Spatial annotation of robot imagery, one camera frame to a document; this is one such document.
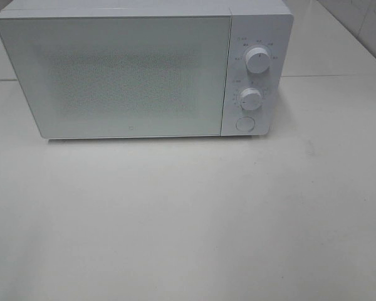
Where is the white microwave door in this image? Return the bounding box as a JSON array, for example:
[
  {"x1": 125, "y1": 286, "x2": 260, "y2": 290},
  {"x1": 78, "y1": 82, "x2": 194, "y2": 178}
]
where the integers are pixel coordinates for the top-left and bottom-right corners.
[{"x1": 0, "y1": 16, "x2": 230, "y2": 139}]

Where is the upper white power knob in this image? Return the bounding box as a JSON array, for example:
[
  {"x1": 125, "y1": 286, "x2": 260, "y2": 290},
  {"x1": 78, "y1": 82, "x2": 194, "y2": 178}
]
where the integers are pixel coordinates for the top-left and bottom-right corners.
[{"x1": 244, "y1": 45, "x2": 271, "y2": 74}]

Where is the round white door button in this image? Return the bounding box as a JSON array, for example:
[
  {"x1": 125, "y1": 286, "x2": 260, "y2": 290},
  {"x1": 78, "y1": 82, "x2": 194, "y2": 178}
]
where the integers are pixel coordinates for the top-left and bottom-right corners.
[{"x1": 236, "y1": 117, "x2": 255, "y2": 132}]

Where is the white timer knob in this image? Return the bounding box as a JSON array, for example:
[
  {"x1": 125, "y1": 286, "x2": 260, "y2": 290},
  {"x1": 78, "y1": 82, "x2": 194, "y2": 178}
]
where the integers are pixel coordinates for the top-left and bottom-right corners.
[{"x1": 240, "y1": 88, "x2": 263, "y2": 111}]

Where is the white microwave oven body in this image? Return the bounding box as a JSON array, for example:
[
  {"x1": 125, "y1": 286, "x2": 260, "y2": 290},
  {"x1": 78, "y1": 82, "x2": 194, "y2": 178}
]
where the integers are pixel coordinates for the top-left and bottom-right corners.
[{"x1": 0, "y1": 1, "x2": 294, "y2": 138}]

